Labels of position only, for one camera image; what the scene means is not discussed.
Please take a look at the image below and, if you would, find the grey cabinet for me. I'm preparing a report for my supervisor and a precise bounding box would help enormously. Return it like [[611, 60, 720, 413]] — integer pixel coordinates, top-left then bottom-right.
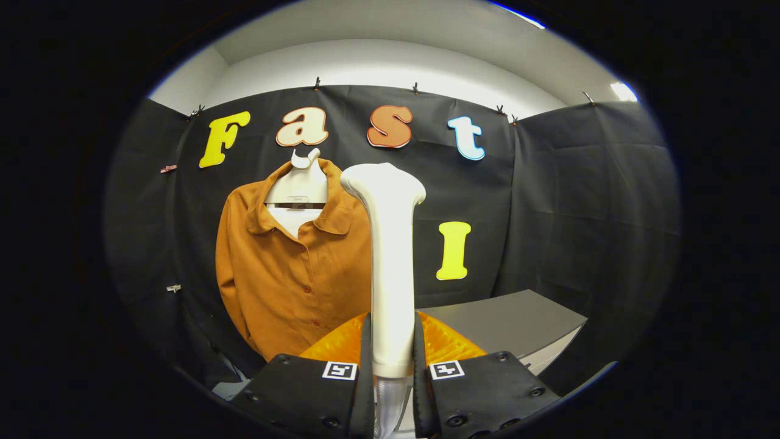
[[396, 289, 587, 434]]

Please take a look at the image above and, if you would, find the row of black backdrop clips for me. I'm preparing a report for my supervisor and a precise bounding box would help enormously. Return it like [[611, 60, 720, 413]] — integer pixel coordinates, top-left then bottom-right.
[[188, 76, 596, 124]]

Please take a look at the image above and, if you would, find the brown button-up shirt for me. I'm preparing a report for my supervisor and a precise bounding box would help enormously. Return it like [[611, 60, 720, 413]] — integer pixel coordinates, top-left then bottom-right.
[[216, 157, 374, 362]]

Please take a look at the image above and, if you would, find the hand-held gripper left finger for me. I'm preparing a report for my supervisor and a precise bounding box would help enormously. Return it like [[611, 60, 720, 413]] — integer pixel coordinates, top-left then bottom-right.
[[229, 312, 374, 439]]

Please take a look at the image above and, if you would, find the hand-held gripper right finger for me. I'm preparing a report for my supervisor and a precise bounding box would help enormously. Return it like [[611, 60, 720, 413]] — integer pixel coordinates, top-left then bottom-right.
[[413, 311, 561, 439]]

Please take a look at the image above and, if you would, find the white clothes hanger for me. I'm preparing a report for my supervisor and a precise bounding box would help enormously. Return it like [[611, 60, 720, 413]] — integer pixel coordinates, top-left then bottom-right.
[[264, 148, 328, 238]]

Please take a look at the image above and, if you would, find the black backdrop cloth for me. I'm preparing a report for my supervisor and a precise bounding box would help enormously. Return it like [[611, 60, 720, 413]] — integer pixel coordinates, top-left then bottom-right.
[[104, 84, 681, 397]]

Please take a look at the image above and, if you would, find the long ceiling light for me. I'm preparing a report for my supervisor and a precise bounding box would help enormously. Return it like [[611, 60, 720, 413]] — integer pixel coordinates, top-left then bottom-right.
[[487, 0, 546, 30]]

